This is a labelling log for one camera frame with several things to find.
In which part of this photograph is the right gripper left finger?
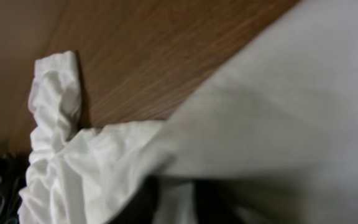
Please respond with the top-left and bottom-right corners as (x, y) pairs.
(108, 177), (159, 224)

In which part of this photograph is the white t-shirt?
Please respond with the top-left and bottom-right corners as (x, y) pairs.
(18, 1), (358, 223)

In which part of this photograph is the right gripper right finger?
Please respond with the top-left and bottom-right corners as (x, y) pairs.
(194, 180), (244, 224)

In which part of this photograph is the black garment at right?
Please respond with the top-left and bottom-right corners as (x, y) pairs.
(0, 154), (28, 224)

